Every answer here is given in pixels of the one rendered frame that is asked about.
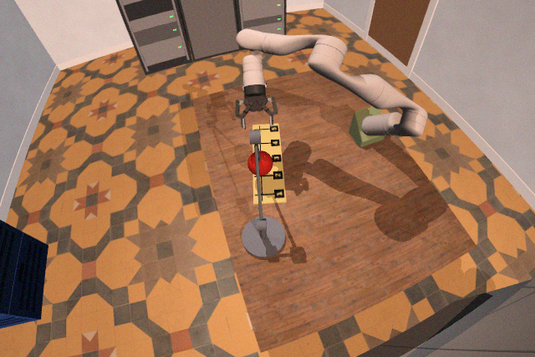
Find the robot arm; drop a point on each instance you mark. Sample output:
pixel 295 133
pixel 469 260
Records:
pixel 326 59

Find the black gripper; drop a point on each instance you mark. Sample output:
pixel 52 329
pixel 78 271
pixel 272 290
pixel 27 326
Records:
pixel 255 99

